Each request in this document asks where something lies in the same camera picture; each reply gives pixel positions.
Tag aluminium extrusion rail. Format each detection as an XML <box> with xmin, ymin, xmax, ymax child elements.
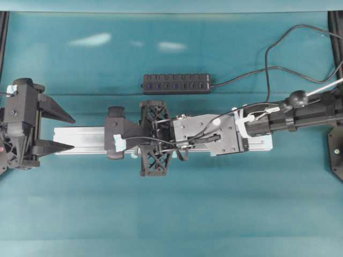
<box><xmin>54</xmin><ymin>126</ymin><xmax>273</xmax><ymax>155</ymax></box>

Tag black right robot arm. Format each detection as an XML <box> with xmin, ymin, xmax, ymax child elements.
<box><xmin>104</xmin><ymin>88</ymin><xmax>342</xmax><ymax>178</ymax></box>

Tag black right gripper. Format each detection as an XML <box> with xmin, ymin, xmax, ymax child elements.
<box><xmin>103</xmin><ymin>99</ymin><xmax>177</xmax><ymax>178</ymax></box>

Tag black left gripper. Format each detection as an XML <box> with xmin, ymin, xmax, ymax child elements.
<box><xmin>1</xmin><ymin>83</ymin><xmax>76</xmax><ymax>170</ymax></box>

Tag black table frame rail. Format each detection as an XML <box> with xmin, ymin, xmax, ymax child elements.
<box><xmin>328</xmin><ymin>10</ymin><xmax>343</xmax><ymax>79</ymax></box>

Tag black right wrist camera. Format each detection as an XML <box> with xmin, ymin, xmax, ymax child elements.
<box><xmin>104</xmin><ymin>107</ymin><xmax>126</xmax><ymax>160</ymax></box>

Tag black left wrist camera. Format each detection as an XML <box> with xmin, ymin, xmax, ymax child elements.
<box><xmin>6</xmin><ymin>78</ymin><xmax>33</xmax><ymax>96</ymax></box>

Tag black USB hub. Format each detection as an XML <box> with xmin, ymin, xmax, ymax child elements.
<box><xmin>142</xmin><ymin>73</ymin><xmax>212</xmax><ymax>95</ymax></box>

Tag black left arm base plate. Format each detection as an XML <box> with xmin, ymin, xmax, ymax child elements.
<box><xmin>0</xmin><ymin>140</ymin><xmax>8</xmax><ymax>176</ymax></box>

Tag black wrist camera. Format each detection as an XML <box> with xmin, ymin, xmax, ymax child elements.
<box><xmin>6</xmin><ymin>78</ymin><xmax>33</xmax><ymax>96</ymax></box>
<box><xmin>104</xmin><ymin>107</ymin><xmax>126</xmax><ymax>160</ymax></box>

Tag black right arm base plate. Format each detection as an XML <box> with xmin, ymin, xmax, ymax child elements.
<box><xmin>327</xmin><ymin>127</ymin><xmax>343</xmax><ymax>181</ymax></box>

